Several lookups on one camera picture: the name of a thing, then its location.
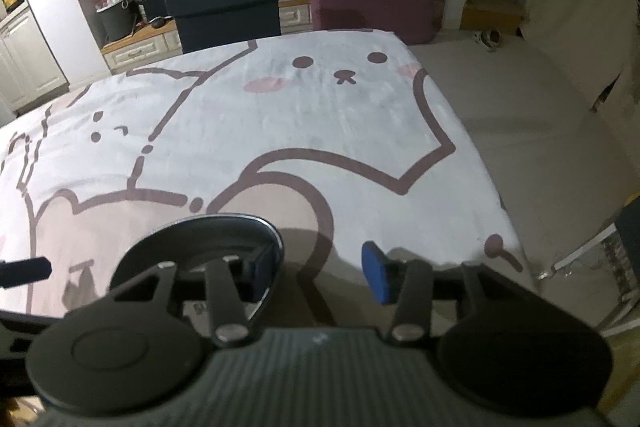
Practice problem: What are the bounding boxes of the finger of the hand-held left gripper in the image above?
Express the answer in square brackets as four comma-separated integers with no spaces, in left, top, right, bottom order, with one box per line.
[0,258,52,287]

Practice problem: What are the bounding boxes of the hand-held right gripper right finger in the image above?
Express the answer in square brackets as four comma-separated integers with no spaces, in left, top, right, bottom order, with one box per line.
[362,241,536,348]

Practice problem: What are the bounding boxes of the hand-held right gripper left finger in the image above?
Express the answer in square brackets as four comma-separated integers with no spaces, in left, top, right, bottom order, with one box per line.
[107,242,282,348]

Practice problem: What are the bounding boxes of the round stainless steel bowl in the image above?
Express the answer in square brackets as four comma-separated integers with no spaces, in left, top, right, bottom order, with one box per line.
[109,213,287,325]

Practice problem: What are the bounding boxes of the bear printed tablecloth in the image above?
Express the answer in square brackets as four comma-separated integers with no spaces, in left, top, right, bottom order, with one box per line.
[0,29,541,323]

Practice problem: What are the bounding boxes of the white kitchen cabinets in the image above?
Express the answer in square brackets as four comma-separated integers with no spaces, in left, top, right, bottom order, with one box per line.
[0,7,69,114]

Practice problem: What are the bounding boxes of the low wooden-top cabinet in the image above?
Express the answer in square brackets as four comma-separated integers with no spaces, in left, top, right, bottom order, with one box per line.
[100,2,314,72]

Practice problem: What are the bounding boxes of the light slipper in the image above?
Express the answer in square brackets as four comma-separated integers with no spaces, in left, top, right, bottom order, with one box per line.
[472,29,502,52]

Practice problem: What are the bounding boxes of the grey trash bin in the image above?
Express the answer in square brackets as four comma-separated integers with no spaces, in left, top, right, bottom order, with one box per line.
[96,2,139,48]

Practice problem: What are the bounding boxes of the cardboard box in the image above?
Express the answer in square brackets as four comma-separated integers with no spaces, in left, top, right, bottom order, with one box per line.
[462,0,526,34]

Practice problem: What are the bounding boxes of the metal frame chair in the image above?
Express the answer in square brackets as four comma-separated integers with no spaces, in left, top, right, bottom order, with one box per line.
[535,194,640,339]

